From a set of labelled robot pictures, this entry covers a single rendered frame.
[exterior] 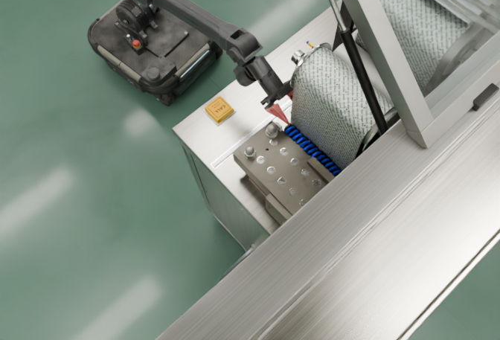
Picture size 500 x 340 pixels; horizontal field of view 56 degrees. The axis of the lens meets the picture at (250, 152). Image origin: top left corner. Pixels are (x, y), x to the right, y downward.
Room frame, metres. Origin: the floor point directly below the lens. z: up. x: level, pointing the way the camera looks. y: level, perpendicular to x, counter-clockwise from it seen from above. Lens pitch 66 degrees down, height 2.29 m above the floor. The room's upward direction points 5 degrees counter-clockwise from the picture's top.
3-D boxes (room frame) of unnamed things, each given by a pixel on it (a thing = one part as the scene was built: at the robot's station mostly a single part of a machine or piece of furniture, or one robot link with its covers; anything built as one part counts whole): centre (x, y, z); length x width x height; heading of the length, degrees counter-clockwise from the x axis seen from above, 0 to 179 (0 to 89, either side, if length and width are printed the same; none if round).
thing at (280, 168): (0.46, -0.13, 1.00); 0.40 x 0.16 x 0.06; 37
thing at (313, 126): (0.57, -0.20, 1.11); 0.23 x 0.01 x 0.18; 37
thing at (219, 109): (0.79, 0.09, 0.91); 0.07 x 0.07 x 0.02; 37
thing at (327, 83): (0.68, -0.35, 1.16); 0.39 x 0.23 x 0.51; 127
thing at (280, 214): (0.39, -0.07, 0.96); 0.10 x 0.03 x 0.11; 37
